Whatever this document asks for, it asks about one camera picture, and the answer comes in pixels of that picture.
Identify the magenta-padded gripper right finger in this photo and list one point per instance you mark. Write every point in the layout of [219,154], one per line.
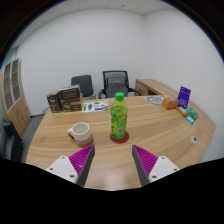
[163,166]

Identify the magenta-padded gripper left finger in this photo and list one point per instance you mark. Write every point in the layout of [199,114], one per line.
[60,166]

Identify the green drink bottle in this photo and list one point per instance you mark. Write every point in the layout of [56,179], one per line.
[118,121]

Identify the cream and brown mug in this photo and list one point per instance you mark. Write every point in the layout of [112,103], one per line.
[81,133]

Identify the flat round red coaster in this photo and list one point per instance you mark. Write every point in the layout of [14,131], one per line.
[126,138]

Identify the small blue packet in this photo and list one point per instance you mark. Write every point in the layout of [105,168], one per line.
[190,120]

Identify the black sofa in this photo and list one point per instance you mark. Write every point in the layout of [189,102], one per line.
[10,143]

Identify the small tan box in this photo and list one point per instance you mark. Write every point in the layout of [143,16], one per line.
[182,111]

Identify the green packet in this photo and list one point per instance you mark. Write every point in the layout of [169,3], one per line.
[192,113]

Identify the dark box with orange band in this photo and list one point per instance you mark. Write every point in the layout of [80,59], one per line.
[71,106]

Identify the orange-brown box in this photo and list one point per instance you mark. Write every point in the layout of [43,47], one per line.
[170,103]

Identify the small dark brown box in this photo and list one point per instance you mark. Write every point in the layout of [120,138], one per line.
[53,102]

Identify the white printed leaflet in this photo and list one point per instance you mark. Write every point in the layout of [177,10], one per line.
[95,106]

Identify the purple standing box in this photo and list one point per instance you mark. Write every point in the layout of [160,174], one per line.
[184,96]

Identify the wooden shelf cabinet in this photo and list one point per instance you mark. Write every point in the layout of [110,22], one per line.
[15,100]

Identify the wooden side desk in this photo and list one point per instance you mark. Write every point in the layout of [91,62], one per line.
[153,86]

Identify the black mesh office chair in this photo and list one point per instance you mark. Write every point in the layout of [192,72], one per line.
[116,81]

